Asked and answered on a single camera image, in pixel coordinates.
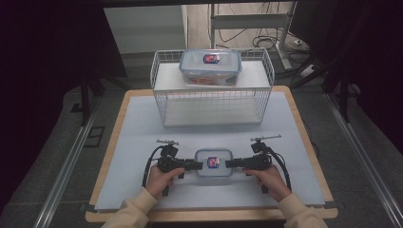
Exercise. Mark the person's left hand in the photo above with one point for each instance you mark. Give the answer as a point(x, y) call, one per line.
point(158, 182)

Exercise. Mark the white table mat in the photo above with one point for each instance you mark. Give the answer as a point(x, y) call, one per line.
point(215, 136)

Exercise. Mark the black metal stand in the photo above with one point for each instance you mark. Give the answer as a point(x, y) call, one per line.
point(85, 101)
point(343, 101)

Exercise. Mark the person's right hand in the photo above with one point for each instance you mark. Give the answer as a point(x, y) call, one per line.
point(272, 183)

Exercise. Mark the white cabinet panel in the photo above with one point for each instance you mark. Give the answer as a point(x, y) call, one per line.
point(145, 28)

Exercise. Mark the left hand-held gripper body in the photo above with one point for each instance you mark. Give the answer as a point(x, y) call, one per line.
point(171, 164)

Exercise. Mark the white metal desk frame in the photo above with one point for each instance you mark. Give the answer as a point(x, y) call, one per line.
point(250, 20)

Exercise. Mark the small clear food container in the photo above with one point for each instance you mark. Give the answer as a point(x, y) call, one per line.
point(214, 162)

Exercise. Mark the metal floor rail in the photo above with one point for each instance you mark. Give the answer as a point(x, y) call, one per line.
point(364, 158)
point(66, 167)

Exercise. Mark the black floor socket plate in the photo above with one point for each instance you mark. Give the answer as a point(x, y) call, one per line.
point(94, 136)

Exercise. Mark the white power strip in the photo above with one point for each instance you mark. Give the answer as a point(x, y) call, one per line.
point(307, 71)

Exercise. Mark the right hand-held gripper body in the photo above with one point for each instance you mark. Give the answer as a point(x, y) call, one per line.
point(259, 161)

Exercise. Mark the large clear food container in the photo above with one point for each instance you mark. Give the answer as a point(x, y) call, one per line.
point(210, 68)

